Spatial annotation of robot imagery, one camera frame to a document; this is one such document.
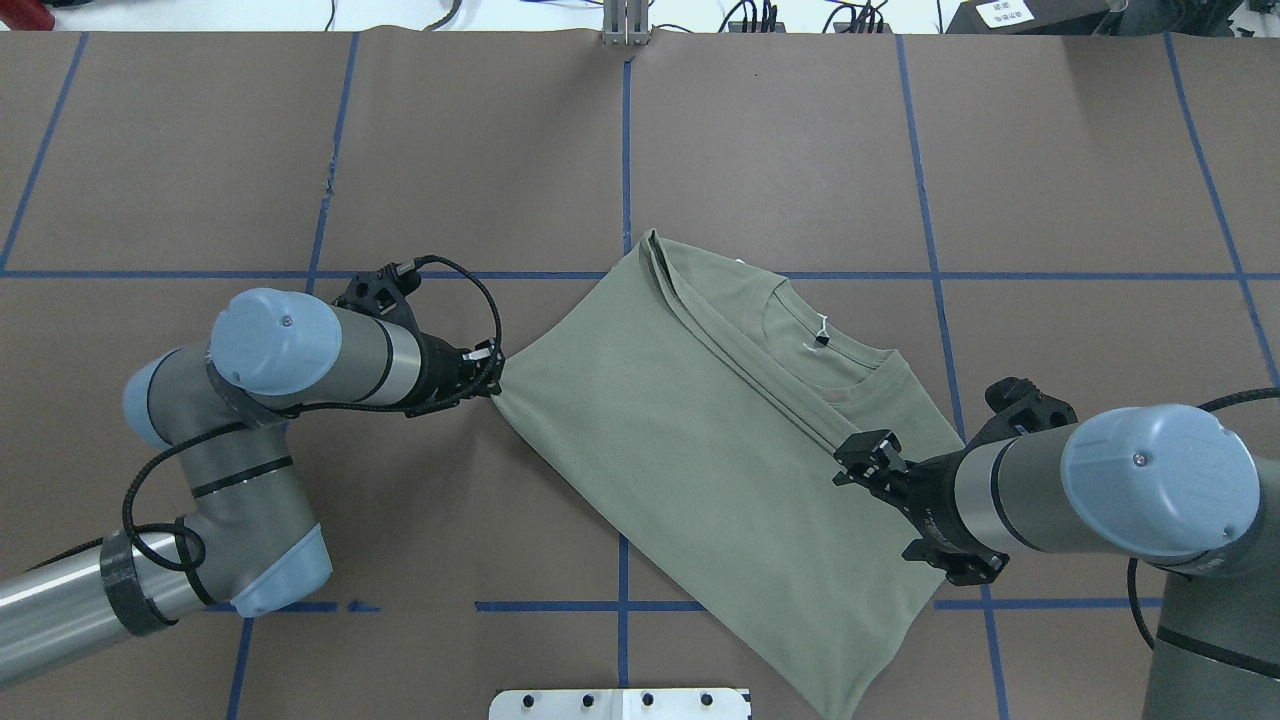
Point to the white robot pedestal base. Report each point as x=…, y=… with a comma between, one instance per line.
x=623, y=703

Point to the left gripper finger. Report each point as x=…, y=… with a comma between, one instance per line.
x=483, y=364

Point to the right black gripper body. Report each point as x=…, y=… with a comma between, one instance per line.
x=932, y=497

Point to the aluminium frame post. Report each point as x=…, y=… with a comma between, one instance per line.
x=626, y=22

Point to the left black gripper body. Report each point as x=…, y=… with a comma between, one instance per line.
x=439, y=372

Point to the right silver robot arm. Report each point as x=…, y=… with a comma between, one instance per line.
x=1168, y=486

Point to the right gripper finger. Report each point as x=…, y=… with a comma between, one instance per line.
x=873, y=461

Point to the red water bottle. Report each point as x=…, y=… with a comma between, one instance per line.
x=26, y=15

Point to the olive green long-sleeve shirt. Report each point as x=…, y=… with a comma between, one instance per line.
x=696, y=402

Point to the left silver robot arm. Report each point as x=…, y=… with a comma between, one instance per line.
x=219, y=514

